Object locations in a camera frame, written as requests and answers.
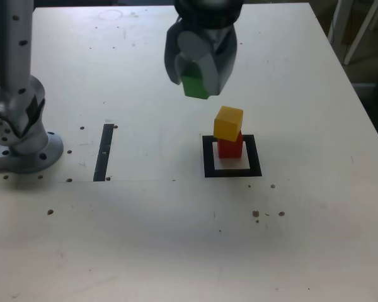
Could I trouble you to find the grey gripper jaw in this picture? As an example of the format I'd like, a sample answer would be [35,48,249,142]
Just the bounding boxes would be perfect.
[177,29,239,99]
[164,23,184,85]

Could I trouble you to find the green cube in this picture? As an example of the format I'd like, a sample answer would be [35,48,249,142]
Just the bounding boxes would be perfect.
[181,61,209,100]

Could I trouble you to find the yellow cube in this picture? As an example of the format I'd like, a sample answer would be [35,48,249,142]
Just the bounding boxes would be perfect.
[213,106,244,142]

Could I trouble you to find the red cube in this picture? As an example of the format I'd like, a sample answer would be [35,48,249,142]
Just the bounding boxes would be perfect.
[217,131,243,159]

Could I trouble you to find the black tape square outline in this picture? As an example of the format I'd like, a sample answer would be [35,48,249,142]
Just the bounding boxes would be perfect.
[202,134,263,179]

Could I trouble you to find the black tape strip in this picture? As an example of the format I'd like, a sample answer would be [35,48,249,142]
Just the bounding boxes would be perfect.
[93,123,114,182]

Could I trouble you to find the white furniture frame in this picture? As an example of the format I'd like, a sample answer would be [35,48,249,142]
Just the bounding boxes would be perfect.
[326,0,378,66]

